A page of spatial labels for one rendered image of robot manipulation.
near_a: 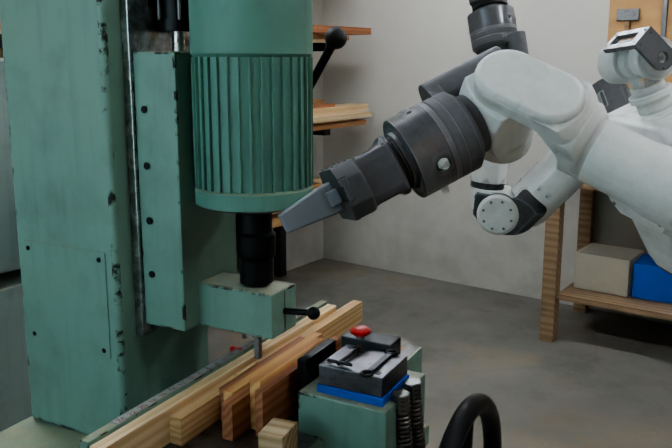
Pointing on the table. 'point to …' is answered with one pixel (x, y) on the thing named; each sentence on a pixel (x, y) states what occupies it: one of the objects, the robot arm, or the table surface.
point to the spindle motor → (251, 96)
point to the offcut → (278, 434)
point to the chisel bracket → (246, 306)
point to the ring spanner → (378, 363)
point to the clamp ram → (307, 364)
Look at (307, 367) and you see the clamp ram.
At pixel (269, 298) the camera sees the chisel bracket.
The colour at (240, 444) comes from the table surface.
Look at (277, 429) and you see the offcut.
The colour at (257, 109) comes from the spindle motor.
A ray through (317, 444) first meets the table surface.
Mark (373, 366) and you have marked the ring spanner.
